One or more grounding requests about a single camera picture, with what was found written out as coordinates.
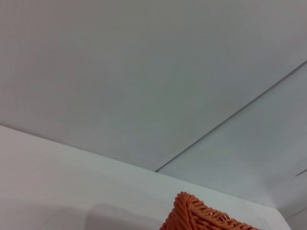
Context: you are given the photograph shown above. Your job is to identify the orange woven plastic basket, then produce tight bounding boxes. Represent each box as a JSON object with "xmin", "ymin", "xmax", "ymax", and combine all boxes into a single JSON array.
[{"xmin": 159, "ymin": 191, "xmax": 259, "ymax": 230}]

